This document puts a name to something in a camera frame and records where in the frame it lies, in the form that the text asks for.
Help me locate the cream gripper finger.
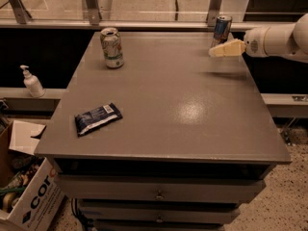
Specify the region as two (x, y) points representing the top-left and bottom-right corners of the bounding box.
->
(209, 38), (246, 58)

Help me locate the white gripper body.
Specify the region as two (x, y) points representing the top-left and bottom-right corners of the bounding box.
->
(244, 27), (269, 58)

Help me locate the blue silver redbull can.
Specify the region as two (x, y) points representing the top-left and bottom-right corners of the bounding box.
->
(212, 15), (232, 47)

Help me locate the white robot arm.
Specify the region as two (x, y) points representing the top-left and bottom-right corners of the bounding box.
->
(209, 14), (308, 63)

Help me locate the green white 7up can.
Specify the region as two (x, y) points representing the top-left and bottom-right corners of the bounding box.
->
(100, 27), (124, 68)

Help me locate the grey drawer cabinet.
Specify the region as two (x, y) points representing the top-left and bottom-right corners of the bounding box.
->
(37, 32), (290, 231)

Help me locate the top grey drawer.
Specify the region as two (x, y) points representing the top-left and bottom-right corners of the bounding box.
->
(56, 175), (265, 204)

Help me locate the grey drawer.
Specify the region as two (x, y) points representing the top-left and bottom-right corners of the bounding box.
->
(80, 200), (240, 224)
(56, 175), (265, 204)

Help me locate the dark blue snack packet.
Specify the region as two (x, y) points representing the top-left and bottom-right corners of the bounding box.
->
(74, 103), (122, 137)

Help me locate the white pump dispenser bottle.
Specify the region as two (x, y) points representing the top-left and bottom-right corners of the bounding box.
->
(20, 64), (45, 98)

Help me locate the white cardboard box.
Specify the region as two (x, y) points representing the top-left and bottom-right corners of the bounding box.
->
(0, 120), (64, 231)

